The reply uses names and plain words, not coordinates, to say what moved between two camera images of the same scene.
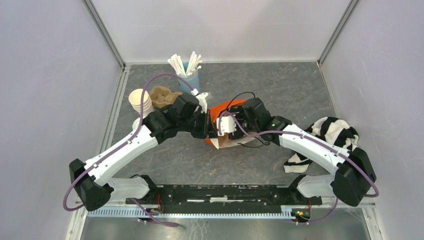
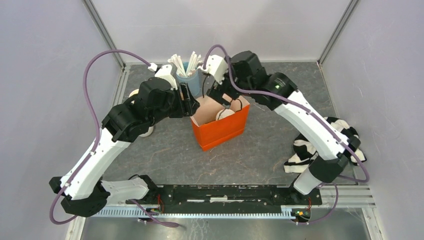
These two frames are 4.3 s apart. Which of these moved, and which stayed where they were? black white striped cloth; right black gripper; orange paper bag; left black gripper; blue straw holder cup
Moved: orange paper bag; right black gripper; left black gripper
Stayed: black white striped cloth; blue straw holder cup
